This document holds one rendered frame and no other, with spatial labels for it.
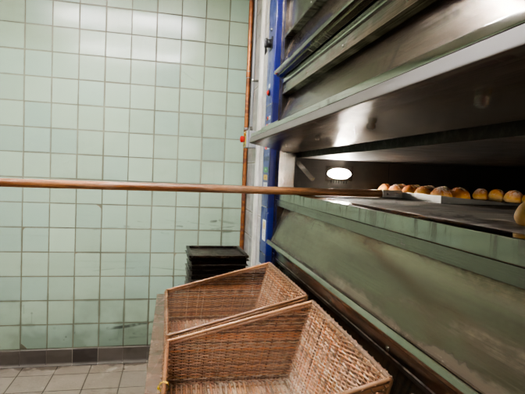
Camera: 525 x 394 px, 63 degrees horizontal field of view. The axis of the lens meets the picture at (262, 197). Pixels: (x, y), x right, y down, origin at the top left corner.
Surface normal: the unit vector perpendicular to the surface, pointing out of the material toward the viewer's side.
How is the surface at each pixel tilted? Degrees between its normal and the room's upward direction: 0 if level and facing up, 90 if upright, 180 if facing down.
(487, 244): 90
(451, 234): 90
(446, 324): 72
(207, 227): 90
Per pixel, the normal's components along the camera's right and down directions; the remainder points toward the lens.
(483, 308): -0.90, -0.37
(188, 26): 0.20, 0.06
